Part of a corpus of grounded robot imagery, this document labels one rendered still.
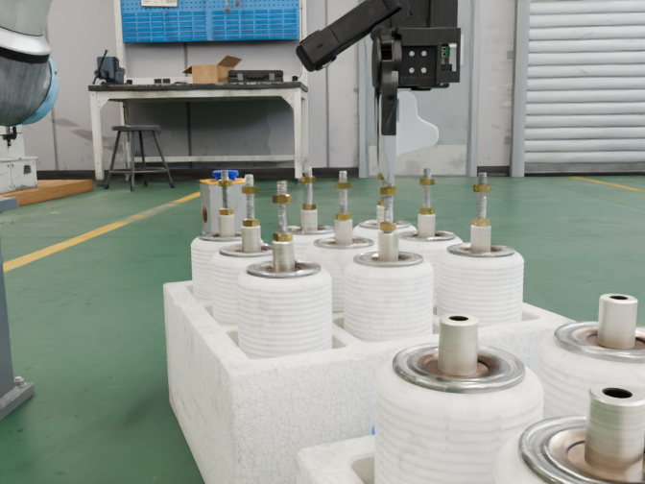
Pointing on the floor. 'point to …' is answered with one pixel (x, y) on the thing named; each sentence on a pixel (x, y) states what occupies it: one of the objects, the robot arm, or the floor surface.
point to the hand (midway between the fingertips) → (382, 170)
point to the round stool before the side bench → (133, 155)
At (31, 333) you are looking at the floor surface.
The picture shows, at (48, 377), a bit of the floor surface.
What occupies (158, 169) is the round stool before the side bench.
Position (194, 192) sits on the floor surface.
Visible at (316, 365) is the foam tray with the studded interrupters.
